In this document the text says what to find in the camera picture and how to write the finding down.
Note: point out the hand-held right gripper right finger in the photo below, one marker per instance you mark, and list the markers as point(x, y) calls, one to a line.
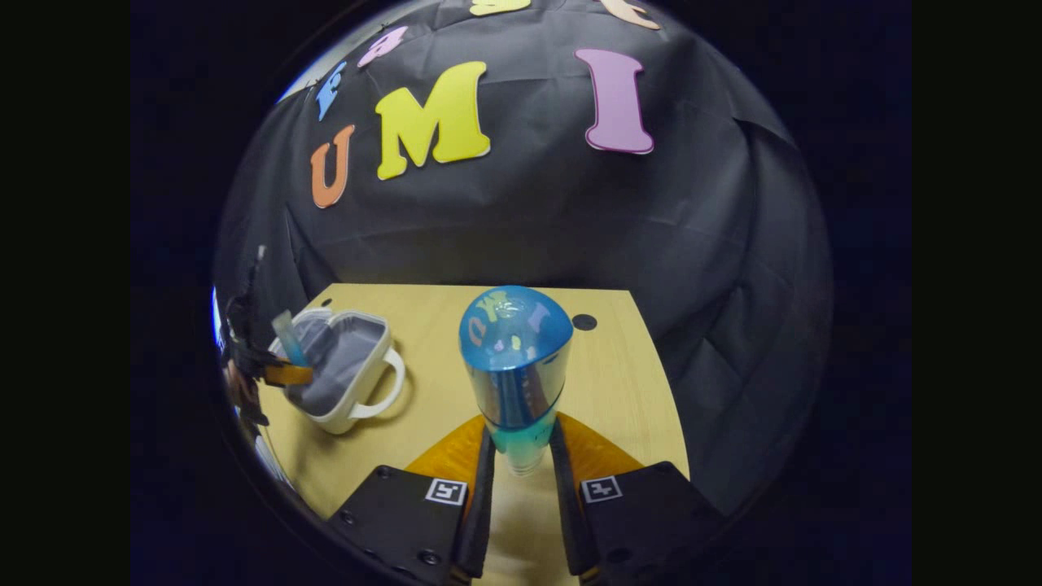
point(570, 521)

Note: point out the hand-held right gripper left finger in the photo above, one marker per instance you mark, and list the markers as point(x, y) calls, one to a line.
point(480, 521)

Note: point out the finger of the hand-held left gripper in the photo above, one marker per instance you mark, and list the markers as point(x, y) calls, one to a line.
point(289, 375)

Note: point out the clear teal skincare tube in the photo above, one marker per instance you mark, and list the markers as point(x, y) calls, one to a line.
point(289, 338)

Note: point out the small white suitcase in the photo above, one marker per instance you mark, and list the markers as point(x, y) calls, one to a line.
point(350, 358)

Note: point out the blue skincare bottle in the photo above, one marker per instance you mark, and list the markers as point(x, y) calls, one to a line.
point(517, 366)

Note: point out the black backdrop cloth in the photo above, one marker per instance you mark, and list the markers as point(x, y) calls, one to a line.
point(529, 220)

